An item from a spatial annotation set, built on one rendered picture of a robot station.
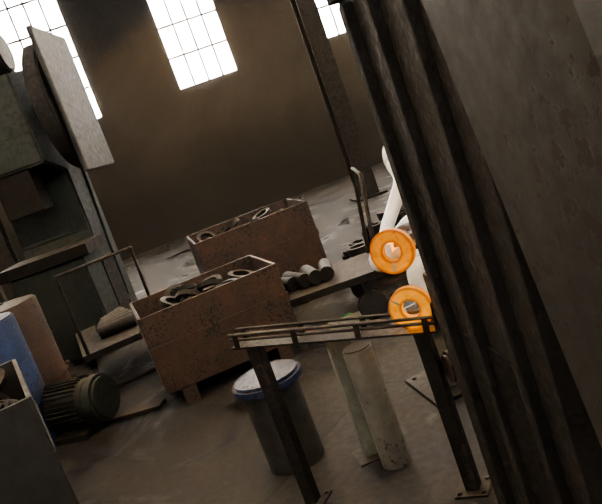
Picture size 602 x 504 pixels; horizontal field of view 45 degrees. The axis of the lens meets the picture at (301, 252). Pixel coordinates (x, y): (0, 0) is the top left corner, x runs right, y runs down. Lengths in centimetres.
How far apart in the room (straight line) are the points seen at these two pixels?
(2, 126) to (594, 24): 625
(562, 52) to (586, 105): 8
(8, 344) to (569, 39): 421
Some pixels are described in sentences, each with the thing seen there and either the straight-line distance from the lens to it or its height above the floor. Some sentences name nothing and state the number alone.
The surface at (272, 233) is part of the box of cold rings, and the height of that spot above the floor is 59.
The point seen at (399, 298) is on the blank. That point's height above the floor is 75.
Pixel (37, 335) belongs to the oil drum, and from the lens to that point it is 544.
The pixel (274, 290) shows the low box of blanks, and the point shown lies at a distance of 466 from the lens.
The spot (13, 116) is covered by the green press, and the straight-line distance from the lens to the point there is 699.
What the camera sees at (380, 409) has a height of 26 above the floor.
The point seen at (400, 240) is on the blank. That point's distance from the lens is 245.
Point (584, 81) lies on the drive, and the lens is 113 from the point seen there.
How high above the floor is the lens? 144
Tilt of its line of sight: 10 degrees down
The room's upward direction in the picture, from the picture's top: 20 degrees counter-clockwise
